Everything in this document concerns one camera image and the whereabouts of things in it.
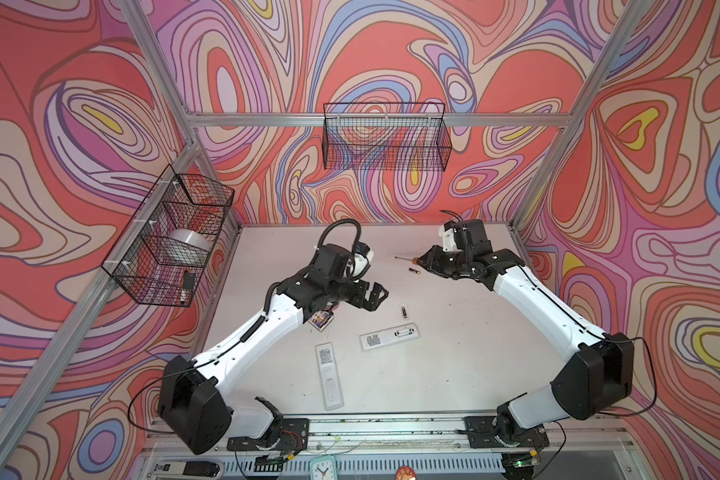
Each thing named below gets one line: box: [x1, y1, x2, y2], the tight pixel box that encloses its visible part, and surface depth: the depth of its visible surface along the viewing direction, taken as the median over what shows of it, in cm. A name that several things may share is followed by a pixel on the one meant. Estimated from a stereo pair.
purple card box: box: [308, 310, 334, 332], surface depth 93 cm
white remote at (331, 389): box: [315, 342, 344, 411], surface depth 83 cm
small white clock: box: [310, 455, 338, 480], surface depth 69 cm
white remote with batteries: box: [359, 323, 420, 351], surface depth 90 cm
